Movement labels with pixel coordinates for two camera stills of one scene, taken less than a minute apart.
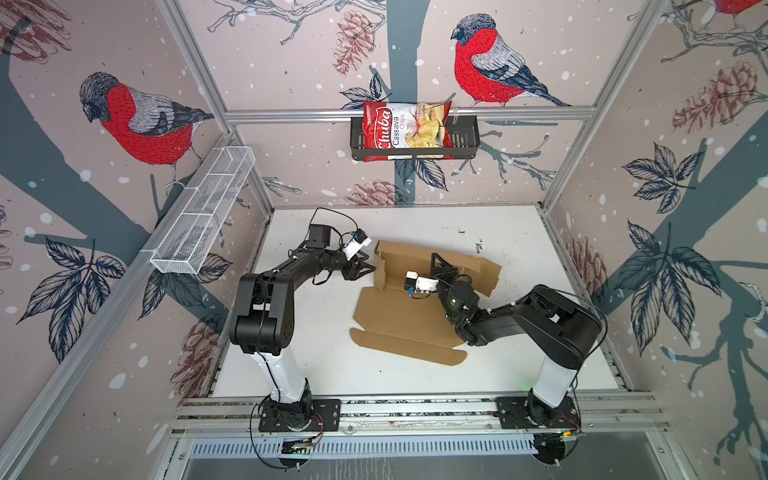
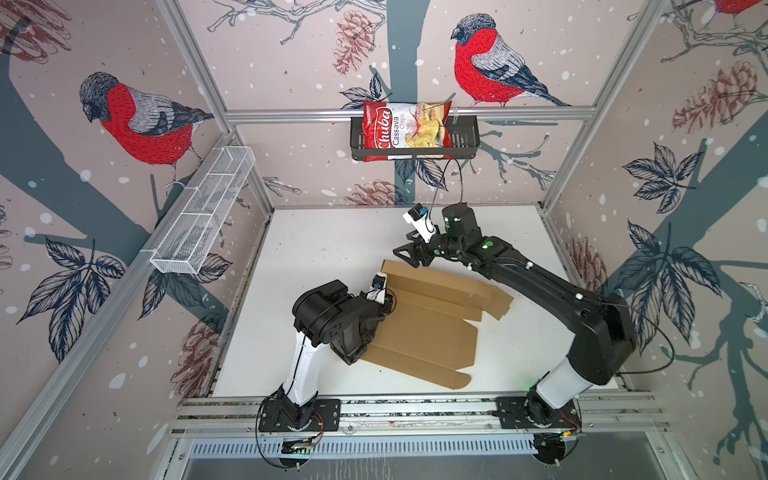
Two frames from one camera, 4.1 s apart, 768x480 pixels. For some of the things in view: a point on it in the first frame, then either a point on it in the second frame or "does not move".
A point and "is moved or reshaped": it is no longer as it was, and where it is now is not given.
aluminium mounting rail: x=600 y=414 does not move
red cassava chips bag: x=396 y=125 does not move
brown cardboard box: x=393 y=321 is moved or reshaped
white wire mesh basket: x=192 y=237 does not move
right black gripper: x=445 y=275 → x=419 y=249
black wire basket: x=464 y=140 does not move
